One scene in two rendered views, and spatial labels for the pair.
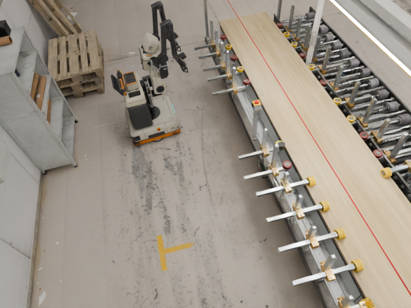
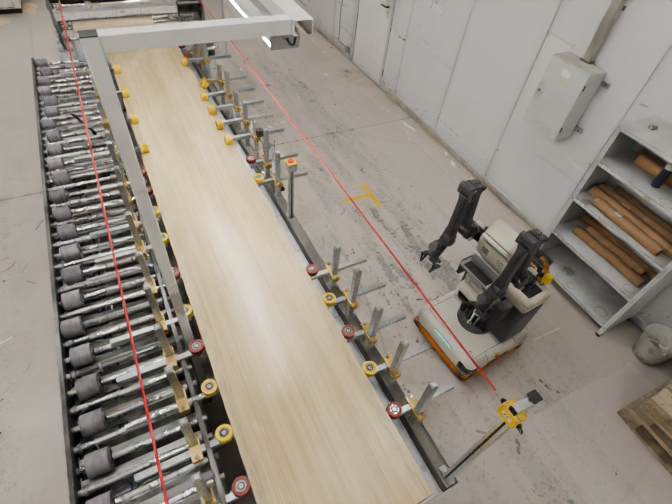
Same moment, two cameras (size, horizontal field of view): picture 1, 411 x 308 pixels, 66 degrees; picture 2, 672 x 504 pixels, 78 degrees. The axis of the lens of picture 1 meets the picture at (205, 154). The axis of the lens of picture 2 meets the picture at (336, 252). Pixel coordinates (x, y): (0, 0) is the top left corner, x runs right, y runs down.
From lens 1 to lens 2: 4.65 m
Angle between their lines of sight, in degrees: 78
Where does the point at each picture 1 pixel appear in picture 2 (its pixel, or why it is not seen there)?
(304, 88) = (210, 257)
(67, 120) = (605, 316)
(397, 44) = not seen: outside the picture
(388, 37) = not seen: outside the picture
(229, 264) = (304, 190)
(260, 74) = (288, 284)
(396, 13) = not seen: outside the picture
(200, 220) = (342, 220)
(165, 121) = (440, 305)
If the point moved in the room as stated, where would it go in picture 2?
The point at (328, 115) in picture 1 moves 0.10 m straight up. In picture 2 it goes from (184, 213) to (181, 202)
